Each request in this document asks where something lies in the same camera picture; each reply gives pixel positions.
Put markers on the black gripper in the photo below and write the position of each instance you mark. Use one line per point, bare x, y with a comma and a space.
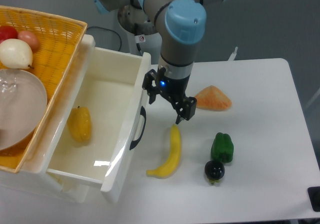
172, 90

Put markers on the white top drawer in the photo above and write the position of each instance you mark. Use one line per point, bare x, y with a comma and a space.
112, 92

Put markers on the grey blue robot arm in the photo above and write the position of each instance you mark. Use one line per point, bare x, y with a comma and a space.
181, 26

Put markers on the white drawer cabinet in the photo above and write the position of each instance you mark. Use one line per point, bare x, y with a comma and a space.
33, 176

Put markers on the orange toy fruit wedge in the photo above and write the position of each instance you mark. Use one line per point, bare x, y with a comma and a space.
213, 99

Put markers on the yellow toy banana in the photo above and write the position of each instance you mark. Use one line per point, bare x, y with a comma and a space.
171, 164

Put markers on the green toy bell pepper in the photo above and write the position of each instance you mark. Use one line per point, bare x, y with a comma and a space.
222, 148

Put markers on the dark purple toy eggplant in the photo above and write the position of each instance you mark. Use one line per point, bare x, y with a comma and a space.
214, 171

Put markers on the yellow toy bell pepper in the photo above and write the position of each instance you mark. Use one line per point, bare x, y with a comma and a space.
79, 124

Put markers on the yellow woven basket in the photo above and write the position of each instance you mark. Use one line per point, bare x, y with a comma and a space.
60, 38

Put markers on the beige plate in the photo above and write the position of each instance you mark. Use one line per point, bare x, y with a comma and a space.
23, 103

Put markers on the pink toy peach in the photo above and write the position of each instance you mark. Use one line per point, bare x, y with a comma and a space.
30, 38

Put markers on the white toy pear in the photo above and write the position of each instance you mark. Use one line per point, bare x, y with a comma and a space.
16, 54

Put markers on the red toy apple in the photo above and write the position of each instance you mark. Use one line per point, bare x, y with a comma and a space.
7, 32

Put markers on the black device at edge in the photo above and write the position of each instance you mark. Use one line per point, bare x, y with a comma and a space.
314, 197

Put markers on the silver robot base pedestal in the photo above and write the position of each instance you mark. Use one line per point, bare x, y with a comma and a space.
141, 34

